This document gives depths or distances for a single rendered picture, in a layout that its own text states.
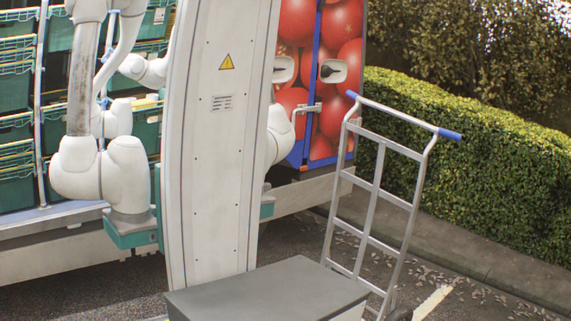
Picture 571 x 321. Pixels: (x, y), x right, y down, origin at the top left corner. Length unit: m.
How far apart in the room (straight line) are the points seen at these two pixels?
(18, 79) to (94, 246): 1.03
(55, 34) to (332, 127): 2.14
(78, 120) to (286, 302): 0.83
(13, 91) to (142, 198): 1.09
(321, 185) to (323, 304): 2.11
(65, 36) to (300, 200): 2.08
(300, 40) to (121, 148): 1.79
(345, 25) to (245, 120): 1.94
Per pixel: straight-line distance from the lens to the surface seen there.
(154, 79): 2.03
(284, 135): 1.80
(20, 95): 2.20
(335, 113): 3.30
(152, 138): 2.26
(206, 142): 1.36
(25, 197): 2.35
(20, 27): 2.16
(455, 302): 3.05
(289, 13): 2.83
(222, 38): 1.31
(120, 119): 1.66
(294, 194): 3.22
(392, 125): 4.20
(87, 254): 2.42
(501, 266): 3.55
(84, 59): 1.39
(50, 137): 2.29
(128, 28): 1.48
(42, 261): 2.35
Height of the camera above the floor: 1.63
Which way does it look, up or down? 18 degrees down
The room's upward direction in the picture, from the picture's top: 6 degrees clockwise
